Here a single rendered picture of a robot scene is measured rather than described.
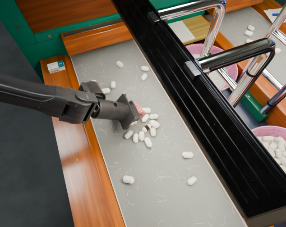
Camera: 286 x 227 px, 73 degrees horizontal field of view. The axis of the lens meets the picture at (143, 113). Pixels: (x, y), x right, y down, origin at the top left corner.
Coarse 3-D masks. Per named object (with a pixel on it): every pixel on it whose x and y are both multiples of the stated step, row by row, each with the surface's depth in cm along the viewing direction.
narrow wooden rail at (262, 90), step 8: (200, 40) 97; (216, 40) 86; (224, 40) 86; (224, 48) 84; (240, 64) 79; (240, 72) 79; (256, 80) 74; (264, 80) 74; (256, 88) 74; (264, 88) 72; (272, 88) 72; (256, 96) 76; (264, 96) 72; (280, 104) 69; (272, 112) 71; (280, 112) 68; (272, 120) 72; (280, 120) 69
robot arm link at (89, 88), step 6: (84, 84) 57; (90, 84) 58; (96, 84) 58; (78, 90) 57; (84, 90) 55; (90, 90) 56; (96, 90) 56; (78, 96) 47; (84, 96) 48; (90, 96) 50; (102, 96) 58; (90, 102) 49; (96, 102) 50; (90, 108) 51; (90, 114) 52; (84, 120) 53
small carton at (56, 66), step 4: (48, 64) 76; (52, 64) 76; (56, 64) 76; (60, 64) 76; (48, 68) 75; (52, 68) 75; (56, 68) 75; (60, 68) 76; (64, 68) 77; (52, 72) 76
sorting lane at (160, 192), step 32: (96, 64) 82; (128, 64) 82; (128, 96) 74; (160, 96) 74; (96, 128) 67; (128, 128) 67; (160, 128) 67; (128, 160) 61; (160, 160) 61; (192, 160) 61; (128, 192) 56; (160, 192) 56; (192, 192) 56; (224, 192) 56; (128, 224) 52; (160, 224) 52; (192, 224) 52; (224, 224) 52
